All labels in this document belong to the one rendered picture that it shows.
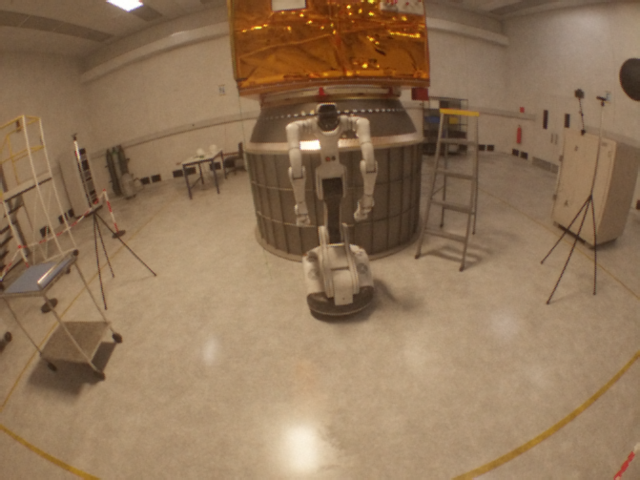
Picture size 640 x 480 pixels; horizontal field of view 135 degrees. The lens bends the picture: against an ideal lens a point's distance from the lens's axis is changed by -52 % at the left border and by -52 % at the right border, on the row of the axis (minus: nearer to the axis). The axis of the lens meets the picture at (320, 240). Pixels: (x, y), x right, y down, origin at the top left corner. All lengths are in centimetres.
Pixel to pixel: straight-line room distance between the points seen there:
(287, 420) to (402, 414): 66
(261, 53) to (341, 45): 76
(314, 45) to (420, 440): 312
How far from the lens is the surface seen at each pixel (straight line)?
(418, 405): 174
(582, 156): 432
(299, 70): 269
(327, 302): 204
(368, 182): 175
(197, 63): 880
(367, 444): 161
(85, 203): 863
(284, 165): 263
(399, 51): 292
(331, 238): 209
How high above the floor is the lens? 152
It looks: 27 degrees down
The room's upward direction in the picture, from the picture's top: 5 degrees counter-clockwise
